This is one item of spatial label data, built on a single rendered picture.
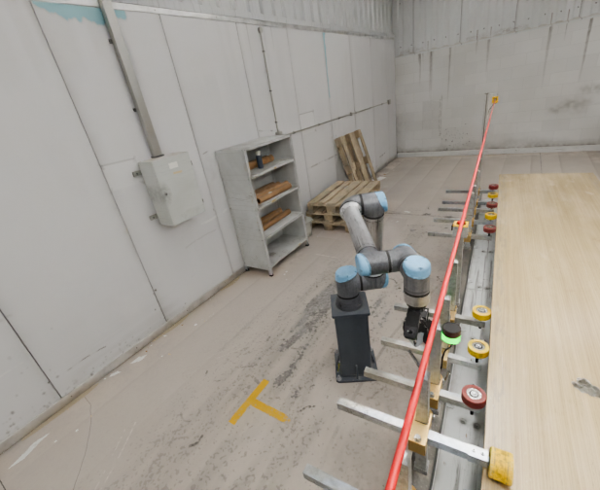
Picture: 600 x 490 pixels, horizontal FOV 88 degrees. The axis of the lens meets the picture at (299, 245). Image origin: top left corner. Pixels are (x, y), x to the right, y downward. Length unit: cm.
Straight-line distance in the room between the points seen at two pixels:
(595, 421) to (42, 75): 344
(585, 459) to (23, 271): 311
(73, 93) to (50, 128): 33
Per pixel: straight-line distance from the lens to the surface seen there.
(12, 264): 295
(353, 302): 217
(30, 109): 298
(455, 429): 164
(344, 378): 256
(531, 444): 133
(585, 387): 154
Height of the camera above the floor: 196
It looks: 25 degrees down
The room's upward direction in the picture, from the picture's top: 10 degrees counter-clockwise
